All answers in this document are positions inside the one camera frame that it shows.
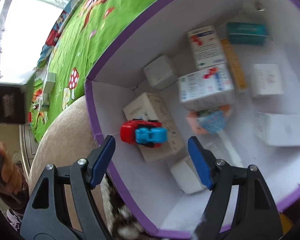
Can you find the purple cardboard box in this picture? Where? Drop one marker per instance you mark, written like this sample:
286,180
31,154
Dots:
277,175

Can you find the white box with grey lettering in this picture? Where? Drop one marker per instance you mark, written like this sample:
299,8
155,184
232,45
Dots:
267,81

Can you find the teal box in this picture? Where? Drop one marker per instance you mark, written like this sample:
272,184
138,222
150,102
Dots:
247,33

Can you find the white oblong box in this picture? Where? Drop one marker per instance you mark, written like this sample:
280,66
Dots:
187,176

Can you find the red toy car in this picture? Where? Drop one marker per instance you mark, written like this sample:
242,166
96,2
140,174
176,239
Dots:
135,132

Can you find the white carved cabinet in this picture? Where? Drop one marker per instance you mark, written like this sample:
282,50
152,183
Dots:
27,142

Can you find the white medicine box red print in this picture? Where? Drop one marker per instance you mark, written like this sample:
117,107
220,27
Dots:
206,47

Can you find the small grey-white box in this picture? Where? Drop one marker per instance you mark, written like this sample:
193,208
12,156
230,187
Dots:
50,81

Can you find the dark patterned cloth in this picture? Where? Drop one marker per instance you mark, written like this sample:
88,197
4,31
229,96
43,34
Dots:
125,217

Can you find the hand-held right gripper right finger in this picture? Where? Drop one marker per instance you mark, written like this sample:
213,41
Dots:
200,162

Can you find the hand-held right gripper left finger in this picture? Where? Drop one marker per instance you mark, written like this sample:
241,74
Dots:
102,162

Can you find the black box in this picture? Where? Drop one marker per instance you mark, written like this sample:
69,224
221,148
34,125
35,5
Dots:
15,97

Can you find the white medicine box blue print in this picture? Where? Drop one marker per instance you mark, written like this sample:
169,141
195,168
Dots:
205,90

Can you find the green cartoon printed sheet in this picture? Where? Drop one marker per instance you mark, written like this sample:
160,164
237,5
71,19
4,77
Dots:
95,42

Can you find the person's left hand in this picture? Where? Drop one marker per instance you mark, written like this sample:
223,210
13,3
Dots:
12,177

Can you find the pink and blue packet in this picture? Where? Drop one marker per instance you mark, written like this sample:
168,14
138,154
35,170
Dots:
210,121

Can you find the beige plush cushion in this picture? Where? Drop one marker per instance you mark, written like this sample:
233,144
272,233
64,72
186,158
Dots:
65,135

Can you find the white cube box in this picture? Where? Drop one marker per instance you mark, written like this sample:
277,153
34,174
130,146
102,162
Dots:
160,72

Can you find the large grey-white box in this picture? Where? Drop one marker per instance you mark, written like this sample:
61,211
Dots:
282,130

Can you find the large cream box gold print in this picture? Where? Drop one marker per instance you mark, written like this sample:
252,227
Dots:
165,112

